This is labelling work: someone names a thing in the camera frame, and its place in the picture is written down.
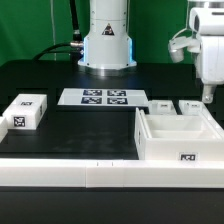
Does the white left fence rail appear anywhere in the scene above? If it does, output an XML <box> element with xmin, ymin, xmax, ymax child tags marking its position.
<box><xmin>0</xmin><ymin>117</ymin><xmax>8</xmax><ymax>143</ymax></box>

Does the white cabinet door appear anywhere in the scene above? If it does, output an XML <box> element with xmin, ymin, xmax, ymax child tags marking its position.
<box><xmin>148</xmin><ymin>100</ymin><xmax>176</xmax><ymax>115</ymax></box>
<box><xmin>178</xmin><ymin>100</ymin><xmax>209</xmax><ymax>116</ymax></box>

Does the thin white hanging cable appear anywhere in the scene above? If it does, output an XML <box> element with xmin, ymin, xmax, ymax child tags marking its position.
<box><xmin>49</xmin><ymin>0</ymin><xmax>56</xmax><ymax>61</ymax></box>

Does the white fence rail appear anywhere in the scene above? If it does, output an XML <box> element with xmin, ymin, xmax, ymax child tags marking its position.
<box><xmin>0</xmin><ymin>117</ymin><xmax>8</xmax><ymax>143</ymax></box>
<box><xmin>0</xmin><ymin>159</ymin><xmax>224</xmax><ymax>188</ymax></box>

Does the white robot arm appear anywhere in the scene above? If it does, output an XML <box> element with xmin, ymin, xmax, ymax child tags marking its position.
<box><xmin>79</xmin><ymin>0</ymin><xmax>224</xmax><ymax>103</ymax></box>

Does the white front fence rail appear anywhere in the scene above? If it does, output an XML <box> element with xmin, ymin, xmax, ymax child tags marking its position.
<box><xmin>0</xmin><ymin>159</ymin><xmax>224</xmax><ymax>188</ymax></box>

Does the white cabinet top block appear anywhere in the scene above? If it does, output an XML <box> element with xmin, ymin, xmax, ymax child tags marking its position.
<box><xmin>3</xmin><ymin>94</ymin><xmax>47</xmax><ymax>130</ymax></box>

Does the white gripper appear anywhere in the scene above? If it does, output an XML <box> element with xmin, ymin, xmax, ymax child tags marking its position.
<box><xmin>195</xmin><ymin>35</ymin><xmax>224</xmax><ymax>104</ymax></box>

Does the white cabinet body box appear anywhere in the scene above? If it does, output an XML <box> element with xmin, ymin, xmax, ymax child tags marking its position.
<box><xmin>134</xmin><ymin>109</ymin><xmax>224</xmax><ymax>161</ymax></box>

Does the white marker base plate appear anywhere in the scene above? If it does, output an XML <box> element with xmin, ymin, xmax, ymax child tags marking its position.
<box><xmin>58</xmin><ymin>88</ymin><xmax>148</xmax><ymax>107</ymax></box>

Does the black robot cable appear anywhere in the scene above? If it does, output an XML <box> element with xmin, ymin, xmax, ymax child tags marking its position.
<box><xmin>32</xmin><ymin>0</ymin><xmax>85</xmax><ymax>62</ymax></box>

